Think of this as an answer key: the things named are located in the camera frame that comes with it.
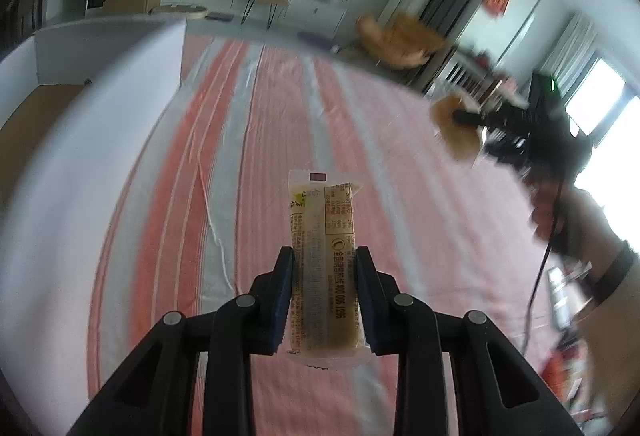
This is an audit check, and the bright window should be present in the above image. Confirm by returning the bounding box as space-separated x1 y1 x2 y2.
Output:
565 59 640 147

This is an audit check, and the person's right forearm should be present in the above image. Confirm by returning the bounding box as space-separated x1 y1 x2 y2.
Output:
575 261 640 422

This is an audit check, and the cardboard box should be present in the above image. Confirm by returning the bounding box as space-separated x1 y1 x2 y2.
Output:
102 0 162 14

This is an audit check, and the bread loaf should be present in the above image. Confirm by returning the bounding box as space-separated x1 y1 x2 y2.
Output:
430 91 488 162

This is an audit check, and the round beige cushion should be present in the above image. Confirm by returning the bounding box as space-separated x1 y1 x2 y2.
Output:
150 4 210 21

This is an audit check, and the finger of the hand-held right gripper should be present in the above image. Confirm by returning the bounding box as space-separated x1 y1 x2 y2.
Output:
452 110 488 128

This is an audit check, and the orange lounge chair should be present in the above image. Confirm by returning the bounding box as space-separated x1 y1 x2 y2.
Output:
356 14 446 70

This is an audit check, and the black wristband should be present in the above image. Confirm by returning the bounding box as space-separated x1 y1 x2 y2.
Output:
590 240 640 304

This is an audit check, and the purple floor mat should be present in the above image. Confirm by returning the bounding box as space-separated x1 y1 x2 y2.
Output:
297 30 333 51

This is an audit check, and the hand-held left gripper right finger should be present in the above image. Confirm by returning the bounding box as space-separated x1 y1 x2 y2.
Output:
354 246 586 436

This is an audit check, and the orange striped tablecloth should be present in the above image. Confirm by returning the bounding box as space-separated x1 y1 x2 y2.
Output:
87 36 566 436

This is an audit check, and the pale yellow cake packet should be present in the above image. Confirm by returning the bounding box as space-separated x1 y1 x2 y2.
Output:
286 169 373 369

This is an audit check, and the dark wooden chair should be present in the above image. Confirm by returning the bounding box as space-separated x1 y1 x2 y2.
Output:
422 44 501 102

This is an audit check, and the white curtain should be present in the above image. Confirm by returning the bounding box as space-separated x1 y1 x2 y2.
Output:
537 11 598 90

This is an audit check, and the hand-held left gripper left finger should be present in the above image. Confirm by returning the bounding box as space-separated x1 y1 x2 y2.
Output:
67 246 295 436

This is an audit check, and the large white box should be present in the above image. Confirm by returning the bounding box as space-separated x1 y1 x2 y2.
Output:
0 14 188 417

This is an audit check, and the person's right hand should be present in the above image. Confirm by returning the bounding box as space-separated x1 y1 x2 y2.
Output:
529 179 623 284

